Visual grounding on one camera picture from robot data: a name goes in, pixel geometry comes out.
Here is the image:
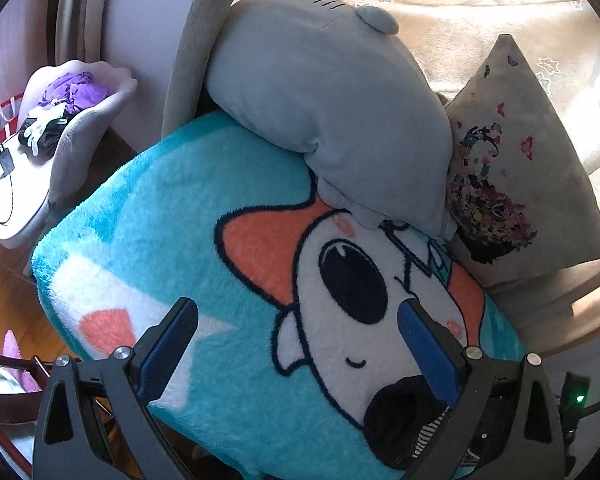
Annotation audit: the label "turquoise printed fleece blanket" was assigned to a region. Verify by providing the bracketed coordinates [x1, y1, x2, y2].
[30, 110, 528, 480]

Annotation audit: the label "grey shell-shaped chair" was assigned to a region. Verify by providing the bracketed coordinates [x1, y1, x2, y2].
[0, 60, 138, 251]

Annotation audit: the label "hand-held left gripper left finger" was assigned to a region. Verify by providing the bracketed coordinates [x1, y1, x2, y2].
[32, 297, 199, 480]

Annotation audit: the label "beige floral print cushion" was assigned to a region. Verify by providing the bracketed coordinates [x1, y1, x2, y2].
[442, 34, 600, 288]

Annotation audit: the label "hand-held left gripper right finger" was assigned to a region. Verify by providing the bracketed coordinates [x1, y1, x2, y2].
[396, 297, 566, 480]

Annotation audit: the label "dark navy pants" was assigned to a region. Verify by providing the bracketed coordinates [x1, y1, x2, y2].
[362, 375, 481, 471]

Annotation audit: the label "beige patterned sofa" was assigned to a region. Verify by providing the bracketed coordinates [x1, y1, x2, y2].
[161, 0, 600, 361]

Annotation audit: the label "white glove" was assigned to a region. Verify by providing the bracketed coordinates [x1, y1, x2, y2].
[22, 105, 68, 143]

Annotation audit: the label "pink fluffy cloth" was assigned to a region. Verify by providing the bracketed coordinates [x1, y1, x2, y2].
[0, 330, 43, 393]

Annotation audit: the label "purple garment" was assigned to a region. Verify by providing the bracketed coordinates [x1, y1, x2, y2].
[37, 72, 110, 116]

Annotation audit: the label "black garment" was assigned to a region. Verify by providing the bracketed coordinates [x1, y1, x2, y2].
[17, 115, 76, 158]

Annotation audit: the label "grey shark plush pillow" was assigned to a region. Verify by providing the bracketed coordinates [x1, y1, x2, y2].
[205, 0, 458, 241]

